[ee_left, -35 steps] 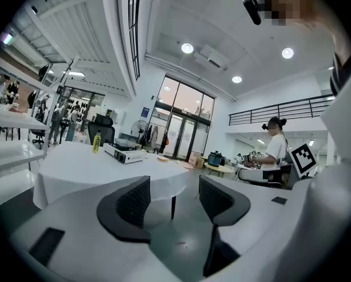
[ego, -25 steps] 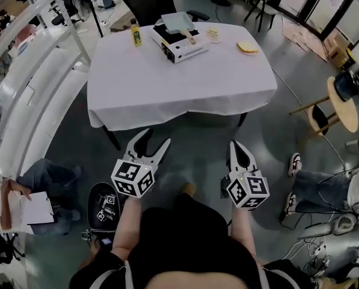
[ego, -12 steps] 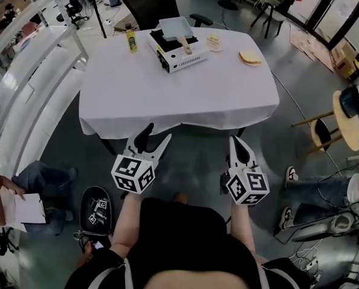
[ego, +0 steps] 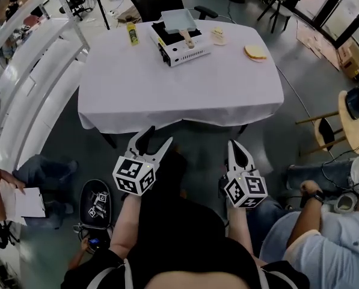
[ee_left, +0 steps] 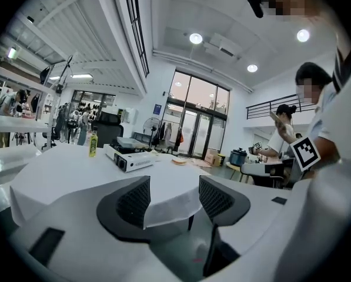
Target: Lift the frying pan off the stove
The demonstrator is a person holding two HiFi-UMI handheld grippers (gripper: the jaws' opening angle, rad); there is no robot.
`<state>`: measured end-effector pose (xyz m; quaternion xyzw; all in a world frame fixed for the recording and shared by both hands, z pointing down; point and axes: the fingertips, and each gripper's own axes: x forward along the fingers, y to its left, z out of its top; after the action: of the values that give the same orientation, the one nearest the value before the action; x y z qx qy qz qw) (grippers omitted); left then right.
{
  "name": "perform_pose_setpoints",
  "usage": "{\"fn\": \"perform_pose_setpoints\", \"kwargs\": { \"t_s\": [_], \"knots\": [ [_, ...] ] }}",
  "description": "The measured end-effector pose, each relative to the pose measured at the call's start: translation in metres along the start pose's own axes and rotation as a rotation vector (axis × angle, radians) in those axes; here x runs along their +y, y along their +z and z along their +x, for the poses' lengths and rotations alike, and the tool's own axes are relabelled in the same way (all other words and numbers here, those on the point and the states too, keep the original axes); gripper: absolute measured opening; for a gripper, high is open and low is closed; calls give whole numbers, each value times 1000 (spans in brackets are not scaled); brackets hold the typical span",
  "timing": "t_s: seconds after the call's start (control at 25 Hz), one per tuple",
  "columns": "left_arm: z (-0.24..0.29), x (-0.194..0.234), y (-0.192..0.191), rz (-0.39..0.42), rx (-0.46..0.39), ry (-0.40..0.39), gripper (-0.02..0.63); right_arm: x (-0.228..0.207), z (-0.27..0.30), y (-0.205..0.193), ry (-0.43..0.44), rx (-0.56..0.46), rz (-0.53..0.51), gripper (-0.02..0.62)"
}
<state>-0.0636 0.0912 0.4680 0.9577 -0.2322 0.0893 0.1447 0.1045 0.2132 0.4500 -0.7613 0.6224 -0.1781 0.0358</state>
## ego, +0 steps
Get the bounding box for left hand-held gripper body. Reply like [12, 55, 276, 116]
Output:
[112, 149, 162, 196]

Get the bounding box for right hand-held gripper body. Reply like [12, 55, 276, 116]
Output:
[219, 167, 269, 209]

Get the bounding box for white portable gas stove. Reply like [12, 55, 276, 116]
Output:
[149, 19, 213, 69]

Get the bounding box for pale blue square frying pan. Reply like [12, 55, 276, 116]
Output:
[160, 8, 197, 49]

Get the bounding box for person's right forearm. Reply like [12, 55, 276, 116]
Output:
[226, 205, 255, 257]

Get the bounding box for person's left forearm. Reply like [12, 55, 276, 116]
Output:
[108, 193, 143, 261]

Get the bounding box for black table leg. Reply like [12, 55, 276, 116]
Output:
[100, 132, 118, 149]

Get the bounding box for white tablecloth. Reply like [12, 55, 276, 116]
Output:
[78, 19, 285, 135]

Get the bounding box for person's black clothing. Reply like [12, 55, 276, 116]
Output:
[60, 149, 311, 289]

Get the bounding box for black wristwatch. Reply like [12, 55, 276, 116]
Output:
[299, 190, 326, 209]

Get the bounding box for white tape roll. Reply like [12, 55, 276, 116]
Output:
[333, 191, 359, 214]

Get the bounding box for white clipboard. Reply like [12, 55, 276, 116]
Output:
[14, 187, 47, 219]

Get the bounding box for wooden stool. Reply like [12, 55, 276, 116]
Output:
[295, 90, 359, 157]

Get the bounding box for bread slices on plate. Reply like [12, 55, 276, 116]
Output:
[243, 44, 268, 64]

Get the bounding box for yellow carton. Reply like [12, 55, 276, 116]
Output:
[126, 22, 141, 46]

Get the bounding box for white metal shelving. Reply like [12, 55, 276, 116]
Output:
[0, 0, 91, 170]

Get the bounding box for flat cardboard sheet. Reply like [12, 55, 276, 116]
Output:
[295, 19, 343, 72]

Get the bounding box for brown cardboard box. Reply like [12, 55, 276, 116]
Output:
[337, 45, 359, 81]

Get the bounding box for small black swivel chair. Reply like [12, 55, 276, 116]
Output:
[58, 0, 93, 22]

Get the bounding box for white chair with dark legs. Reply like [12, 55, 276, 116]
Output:
[256, 0, 293, 34]

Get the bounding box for black framed glass doors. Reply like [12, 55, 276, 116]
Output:
[292, 0, 359, 50]

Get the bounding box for grey floor cable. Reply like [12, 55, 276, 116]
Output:
[275, 66, 313, 119]

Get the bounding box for black camera lens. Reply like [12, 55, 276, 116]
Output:
[345, 84, 359, 120]

